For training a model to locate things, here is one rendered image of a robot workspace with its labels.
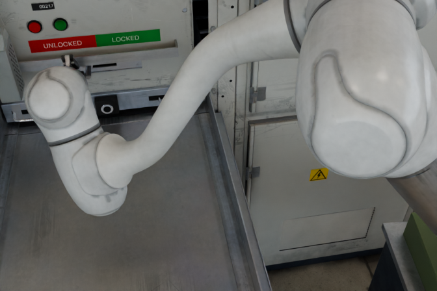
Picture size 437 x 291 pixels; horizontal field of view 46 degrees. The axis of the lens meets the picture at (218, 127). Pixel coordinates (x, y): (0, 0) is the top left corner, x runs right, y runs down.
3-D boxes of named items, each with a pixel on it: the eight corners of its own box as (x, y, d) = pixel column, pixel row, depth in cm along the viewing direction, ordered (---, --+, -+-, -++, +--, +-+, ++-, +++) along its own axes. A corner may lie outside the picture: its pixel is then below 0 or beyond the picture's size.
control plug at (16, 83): (22, 102, 123) (2, 39, 111) (1, 104, 122) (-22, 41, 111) (25, 82, 129) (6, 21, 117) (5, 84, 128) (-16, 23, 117)
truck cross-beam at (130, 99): (205, 101, 145) (205, 84, 141) (6, 123, 138) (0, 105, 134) (202, 90, 149) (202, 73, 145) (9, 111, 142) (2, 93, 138)
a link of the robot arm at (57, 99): (25, 75, 99) (52, 137, 102) (4, 84, 84) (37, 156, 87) (79, 56, 100) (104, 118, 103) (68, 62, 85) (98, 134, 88)
